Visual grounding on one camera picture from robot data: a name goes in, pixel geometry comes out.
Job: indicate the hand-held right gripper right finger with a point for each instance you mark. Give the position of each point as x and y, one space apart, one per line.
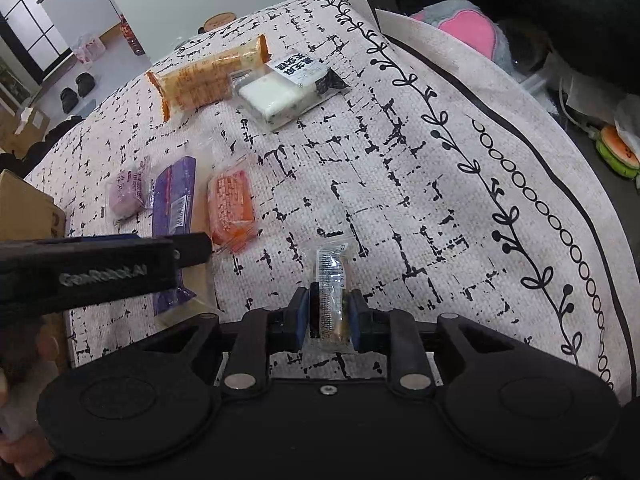
356 320

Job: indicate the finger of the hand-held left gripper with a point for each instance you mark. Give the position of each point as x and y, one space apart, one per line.
192 249

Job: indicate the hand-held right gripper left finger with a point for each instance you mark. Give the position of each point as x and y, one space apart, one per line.
300 320

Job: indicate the clear packet dark snack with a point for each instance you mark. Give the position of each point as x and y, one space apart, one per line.
327 300

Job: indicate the long purple snack packet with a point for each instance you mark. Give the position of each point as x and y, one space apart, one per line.
172 200

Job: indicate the orange pink snack packet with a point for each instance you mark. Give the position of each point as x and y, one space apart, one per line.
231 205

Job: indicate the brown cardboard box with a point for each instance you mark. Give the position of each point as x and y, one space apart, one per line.
30 205

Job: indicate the purple round snack packet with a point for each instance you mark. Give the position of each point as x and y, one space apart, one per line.
127 192

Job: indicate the orange biscuit packet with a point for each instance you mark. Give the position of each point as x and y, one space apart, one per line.
210 77

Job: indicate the white cake packet black label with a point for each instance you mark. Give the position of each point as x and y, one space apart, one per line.
285 92

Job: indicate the person's left hand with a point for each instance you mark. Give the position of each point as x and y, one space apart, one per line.
30 355

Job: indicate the black clothing pile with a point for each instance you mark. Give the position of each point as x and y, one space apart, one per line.
50 142

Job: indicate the white black patterned cloth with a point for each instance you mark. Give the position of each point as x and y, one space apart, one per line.
425 185

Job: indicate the cardboard box with tissue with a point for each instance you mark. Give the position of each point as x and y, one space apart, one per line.
27 125

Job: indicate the pink plastic bag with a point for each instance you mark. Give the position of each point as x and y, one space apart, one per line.
89 47

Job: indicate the brown round tub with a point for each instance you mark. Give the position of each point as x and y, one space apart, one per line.
220 21

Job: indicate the dark framed glass door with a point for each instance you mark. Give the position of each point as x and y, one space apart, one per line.
25 15

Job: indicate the burger shaped toy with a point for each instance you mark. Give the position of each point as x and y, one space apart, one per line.
617 150

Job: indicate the pink grey plush toy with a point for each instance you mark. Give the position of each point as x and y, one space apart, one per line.
470 27

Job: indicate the clear plastic container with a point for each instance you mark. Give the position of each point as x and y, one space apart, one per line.
530 45

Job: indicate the white plastic bag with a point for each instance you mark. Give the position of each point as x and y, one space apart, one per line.
630 117

